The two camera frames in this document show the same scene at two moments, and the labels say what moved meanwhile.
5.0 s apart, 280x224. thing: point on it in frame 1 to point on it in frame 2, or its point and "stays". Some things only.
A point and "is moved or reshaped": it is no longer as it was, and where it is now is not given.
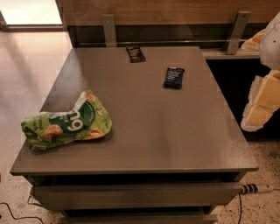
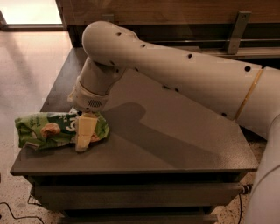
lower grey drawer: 138,219 stays
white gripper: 271,44 to 86,98
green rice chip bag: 88,119 is moved or reshaped
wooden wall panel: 169,12 stays
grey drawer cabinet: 174,151 stays
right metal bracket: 238,32 stays
